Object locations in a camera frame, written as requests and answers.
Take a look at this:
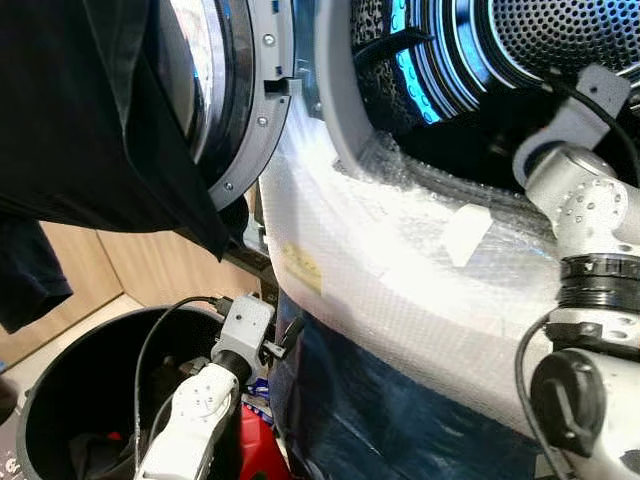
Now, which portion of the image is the wooden cabinet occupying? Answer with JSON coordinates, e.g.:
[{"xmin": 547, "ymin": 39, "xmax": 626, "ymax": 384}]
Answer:
[{"xmin": 0, "ymin": 215, "xmax": 263, "ymax": 366}]

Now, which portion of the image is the white tape piece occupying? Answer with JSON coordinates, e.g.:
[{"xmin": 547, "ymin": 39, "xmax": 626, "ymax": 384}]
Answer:
[{"xmin": 440, "ymin": 205, "xmax": 493, "ymax": 268}]

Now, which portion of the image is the front-loading washing machine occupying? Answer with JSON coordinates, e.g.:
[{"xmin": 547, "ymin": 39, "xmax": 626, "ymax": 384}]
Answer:
[{"xmin": 258, "ymin": 0, "xmax": 640, "ymax": 480}]

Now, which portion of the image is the dark crumpled clothing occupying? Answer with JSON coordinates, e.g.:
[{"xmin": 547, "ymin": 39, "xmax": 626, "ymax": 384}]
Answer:
[{"xmin": 68, "ymin": 430, "xmax": 141, "ymax": 480}]

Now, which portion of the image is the black hanging garment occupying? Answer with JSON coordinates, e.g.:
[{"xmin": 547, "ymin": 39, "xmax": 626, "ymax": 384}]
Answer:
[{"xmin": 0, "ymin": 0, "xmax": 251, "ymax": 333}]

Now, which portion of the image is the black clothing with white print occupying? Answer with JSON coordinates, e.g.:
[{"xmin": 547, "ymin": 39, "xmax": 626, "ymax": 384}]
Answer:
[{"xmin": 395, "ymin": 95, "xmax": 561, "ymax": 196}]

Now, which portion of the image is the grey rubber door seal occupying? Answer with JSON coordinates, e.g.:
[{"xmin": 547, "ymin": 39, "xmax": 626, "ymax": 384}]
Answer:
[{"xmin": 312, "ymin": 0, "xmax": 401, "ymax": 176}]

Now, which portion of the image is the clear bubble wrap sheet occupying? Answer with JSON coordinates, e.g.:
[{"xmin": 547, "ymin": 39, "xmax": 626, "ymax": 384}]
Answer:
[{"xmin": 258, "ymin": 95, "xmax": 640, "ymax": 441}]

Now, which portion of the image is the black round laundry basket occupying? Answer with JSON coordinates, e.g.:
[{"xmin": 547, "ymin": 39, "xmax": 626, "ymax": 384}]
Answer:
[{"xmin": 15, "ymin": 305, "xmax": 261, "ymax": 480}]

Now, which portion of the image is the washer door with glass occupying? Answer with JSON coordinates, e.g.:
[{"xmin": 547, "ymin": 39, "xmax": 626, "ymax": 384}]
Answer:
[{"xmin": 150, "ymin": 0, "xmax": 301, "ymax": 213}]

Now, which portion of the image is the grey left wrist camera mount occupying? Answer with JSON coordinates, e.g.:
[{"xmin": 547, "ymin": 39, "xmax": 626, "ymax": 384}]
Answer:
[{"xmin": 208, "ymin": 295, "xmax": 277, "ymax": 376}]

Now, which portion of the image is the red plastic object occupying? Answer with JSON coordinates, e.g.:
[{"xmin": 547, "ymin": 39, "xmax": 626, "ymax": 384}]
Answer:
[{"xmin": 235, "ymin": 403, "xmax": 293, "ymax": 480}]

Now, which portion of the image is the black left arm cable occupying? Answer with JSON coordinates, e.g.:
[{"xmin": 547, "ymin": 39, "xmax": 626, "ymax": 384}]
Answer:
[{"xmin": 132, "ymin": 295, "xmax": 233, "ymax": 471}]

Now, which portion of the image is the blue white printed package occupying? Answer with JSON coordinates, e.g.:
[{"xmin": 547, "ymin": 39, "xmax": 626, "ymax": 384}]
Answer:
[{"xmin": 243, "ymin": 376, "xmax": 276, "ymax": 403}]

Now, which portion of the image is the black drum lifter paddle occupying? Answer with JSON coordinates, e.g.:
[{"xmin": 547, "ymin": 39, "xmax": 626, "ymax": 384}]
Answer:
[{"xmin": 352, "ymin": 28, "xmax": 436, "ymax": 73}]

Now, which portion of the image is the perforated steel washer drum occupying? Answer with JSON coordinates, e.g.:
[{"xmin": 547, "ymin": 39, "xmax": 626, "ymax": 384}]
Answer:
[{"xmin": 350, "ymin": 0, "xmax": 640, "ymax": 131}]

